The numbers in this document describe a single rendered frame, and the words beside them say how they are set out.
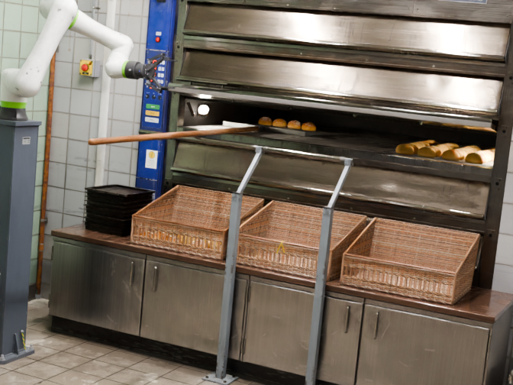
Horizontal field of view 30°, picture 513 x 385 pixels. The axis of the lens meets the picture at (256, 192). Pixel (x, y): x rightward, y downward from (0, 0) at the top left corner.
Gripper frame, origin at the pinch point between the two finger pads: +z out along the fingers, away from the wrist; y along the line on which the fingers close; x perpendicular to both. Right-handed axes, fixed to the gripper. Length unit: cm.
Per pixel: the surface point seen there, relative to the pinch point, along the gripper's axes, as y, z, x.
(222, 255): 88, 34, -6
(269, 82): 0, 29, -53
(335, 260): 81, 92, -12
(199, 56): -10, -17, -57
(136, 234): 86, -18, -6
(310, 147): 33, 56, -55
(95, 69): 4, -82, -51
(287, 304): 105, 74, -1
